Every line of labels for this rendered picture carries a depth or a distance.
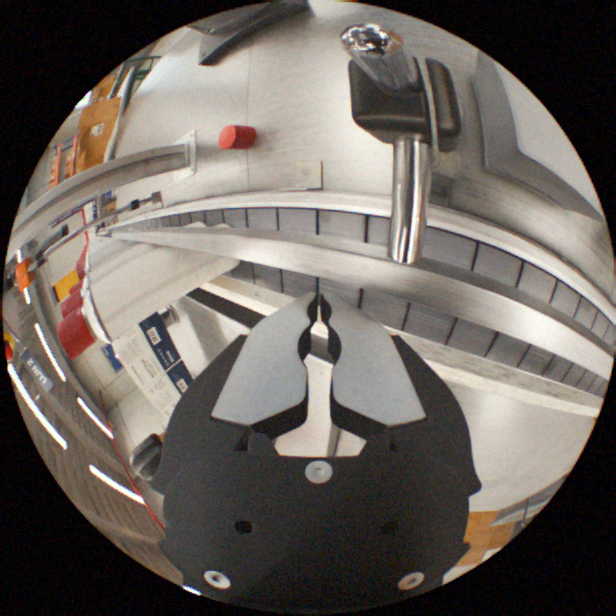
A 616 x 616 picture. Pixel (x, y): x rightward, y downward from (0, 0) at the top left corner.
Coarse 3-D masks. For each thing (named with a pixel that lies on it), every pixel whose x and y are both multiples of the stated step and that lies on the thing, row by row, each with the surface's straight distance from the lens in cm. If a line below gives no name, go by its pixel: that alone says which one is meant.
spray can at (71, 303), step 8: (192, 224) 28; (200, 224) 27; (136, 248) 25; (144, 248) 24; (152, 248) 24; (120, 256) 24; (128, 256) 24; (136, 256) 24; (104, 264) 24; (112, 264) 24; (120, 264) 23; (96, 272) 24; (104, 272) 23; (88, 280) 23; (96, 280) 23; (80, 288) 25; (72, 296) 25; (80, 296) 24; (64, 304) 25; (72, 304) 24; (80, 304) 24; (64, 312) 24
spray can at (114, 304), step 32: (224, 224) 24; (160, 256) 19; (192, 256) 20; (224, 256) 21; (96, 288) 19; (128, 288) 18; (160, 288) 19; (192, 288) 21; (64, 320) 20; (96, 320) 18; (128, 320) 19
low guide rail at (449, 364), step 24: (216, 288) 23; (240, 288) 21; (264, 312) 19; (408, 336) 16; (432, 360) 15; (456, 360) 16; (480, 360) 17; (480, 384) 16; (504, 384) 17; (528, 384) 19; (552, 384) 22; (576, 408) 25; (600, 408) 32
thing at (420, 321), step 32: (128, 224) 75; (160, 224) 43; (256, 224) 21; (288, 224) 18; (320, 224) 17; (352, 224) 16; (384, 224) 15; (448, 256) 15; (480, 256) 15; (512, 256) 16; (288, 288) 21; (320, 288) 19; (352, 288) 17; (544, 288) 18; (384, 320) 18; (416, 320) 17; (448, 320) 17; (608, 320) 26; (480, 352) 19; (512, 352) 19; (544, 352) 21; (576, 384) 29
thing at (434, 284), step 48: (144, 240) 25; (192, 240) 14; (240, 240) 10; (288, 240) 8; (336, 240) 8; (384, 288) 7; (432, 288) 7; (480, 288) 7; (528, 336) 8; (576, 336) 10
